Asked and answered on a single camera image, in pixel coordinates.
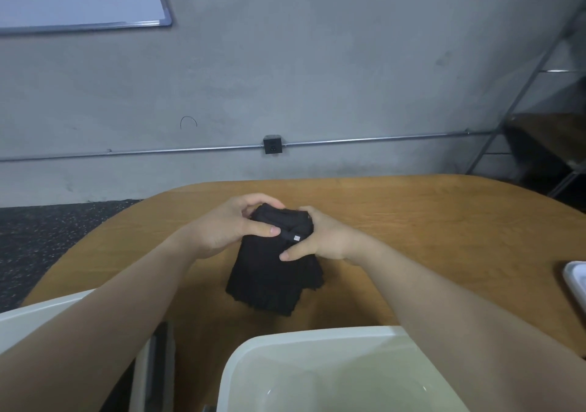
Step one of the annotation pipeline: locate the person's right hand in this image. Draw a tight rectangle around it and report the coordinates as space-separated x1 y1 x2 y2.
279 206 372 266

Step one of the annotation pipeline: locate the person's left hand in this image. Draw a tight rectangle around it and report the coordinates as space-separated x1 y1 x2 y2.
178 193 283 260

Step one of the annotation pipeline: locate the black strapped glove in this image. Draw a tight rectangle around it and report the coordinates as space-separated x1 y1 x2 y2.
225 204 326 317

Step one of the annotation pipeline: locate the black fingerless glove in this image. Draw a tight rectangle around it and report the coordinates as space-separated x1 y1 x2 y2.
225 204 326 317

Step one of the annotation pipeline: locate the white plastic bin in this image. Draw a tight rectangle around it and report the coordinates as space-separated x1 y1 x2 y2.
217 327 470 412
0 288 177 412

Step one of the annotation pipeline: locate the person's right forearm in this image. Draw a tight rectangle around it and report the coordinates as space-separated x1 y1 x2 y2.
352 237 586 412

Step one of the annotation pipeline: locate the person's left forearm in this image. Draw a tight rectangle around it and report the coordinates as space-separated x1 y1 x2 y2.
0 228 198 412

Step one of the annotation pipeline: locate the white flat tray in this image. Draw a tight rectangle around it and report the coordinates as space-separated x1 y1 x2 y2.
562 261 586 313

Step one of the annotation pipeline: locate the grey wall pipe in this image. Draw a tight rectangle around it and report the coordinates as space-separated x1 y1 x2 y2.
0 131 500 164

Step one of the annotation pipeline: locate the metal rack frame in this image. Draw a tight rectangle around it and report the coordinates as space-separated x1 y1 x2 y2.
467 4 586 211

